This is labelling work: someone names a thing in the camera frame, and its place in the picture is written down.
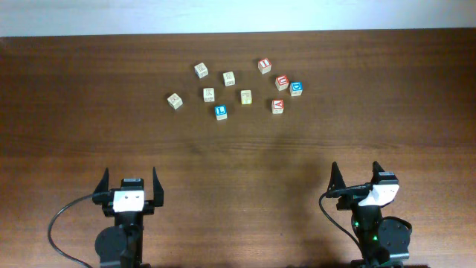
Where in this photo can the yellow print wooden block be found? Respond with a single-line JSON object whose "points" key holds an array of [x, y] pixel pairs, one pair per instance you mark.
{"points": [[246, 97]]}

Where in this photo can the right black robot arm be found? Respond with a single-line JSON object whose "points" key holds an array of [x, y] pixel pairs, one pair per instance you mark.
{"points": [[382, 241]]}

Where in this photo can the wooden block K top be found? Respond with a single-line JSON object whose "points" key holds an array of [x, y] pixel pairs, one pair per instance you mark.
{"points": [[208, 94]]}

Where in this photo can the plain wooden block centre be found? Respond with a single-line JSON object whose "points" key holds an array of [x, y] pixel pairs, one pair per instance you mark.
{"points": [[229, 78]]}

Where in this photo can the blue L wooden block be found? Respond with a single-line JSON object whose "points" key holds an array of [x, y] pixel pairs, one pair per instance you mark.
{"points": [[221, 112]]}

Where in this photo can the red I wooden block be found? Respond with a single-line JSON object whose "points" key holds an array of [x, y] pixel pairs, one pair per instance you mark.
{"points": [[264, 65]]}

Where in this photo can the red A wooden block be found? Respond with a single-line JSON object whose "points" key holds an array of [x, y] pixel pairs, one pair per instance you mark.
{"points": [[277, 106]]}

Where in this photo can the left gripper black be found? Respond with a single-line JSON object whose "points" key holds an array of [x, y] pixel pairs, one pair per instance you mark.
{"points": [[99, 193]]}

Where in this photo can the red U wooden block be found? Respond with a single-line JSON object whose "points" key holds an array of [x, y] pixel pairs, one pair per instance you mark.
{"points": [[282, 82]]}

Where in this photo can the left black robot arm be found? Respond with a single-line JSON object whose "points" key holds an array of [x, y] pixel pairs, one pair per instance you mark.
{"points": [[121, 245]]}

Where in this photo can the wooden block butterfly top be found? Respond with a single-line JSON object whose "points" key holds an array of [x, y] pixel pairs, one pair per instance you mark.
{"points": [[175, 101]]}

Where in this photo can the plain wooden block back left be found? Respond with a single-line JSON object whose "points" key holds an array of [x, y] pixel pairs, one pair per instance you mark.
{"points": [[201, 70]]}

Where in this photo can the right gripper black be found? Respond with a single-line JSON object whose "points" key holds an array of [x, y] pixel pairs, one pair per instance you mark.
{"points": [[346, 191]]}

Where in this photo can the blue D wooden block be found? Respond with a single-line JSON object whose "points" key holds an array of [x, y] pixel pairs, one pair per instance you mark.
{"points": [[296, 89]]}

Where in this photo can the plain wooden block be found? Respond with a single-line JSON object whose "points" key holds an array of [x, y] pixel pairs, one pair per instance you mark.
{"points": [[201, 70], [229, 78]]}

